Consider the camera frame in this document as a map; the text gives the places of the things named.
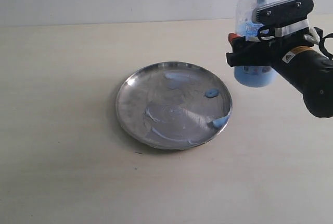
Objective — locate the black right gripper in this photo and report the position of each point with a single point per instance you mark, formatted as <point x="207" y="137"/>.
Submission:
<point x="260" y="53"/>

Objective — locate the blue lotion pump bottle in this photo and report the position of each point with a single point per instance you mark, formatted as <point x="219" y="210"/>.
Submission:
<point x="251" y="76"/>

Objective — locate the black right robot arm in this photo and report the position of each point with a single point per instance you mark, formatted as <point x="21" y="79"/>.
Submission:
<point x="295" y="60"/>

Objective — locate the round steel plate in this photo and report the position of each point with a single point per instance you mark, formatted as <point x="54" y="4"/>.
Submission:
<point x="163" y="106"/>

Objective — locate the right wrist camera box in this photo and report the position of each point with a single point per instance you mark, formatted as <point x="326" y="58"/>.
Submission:
<point x="282" y="18"/>

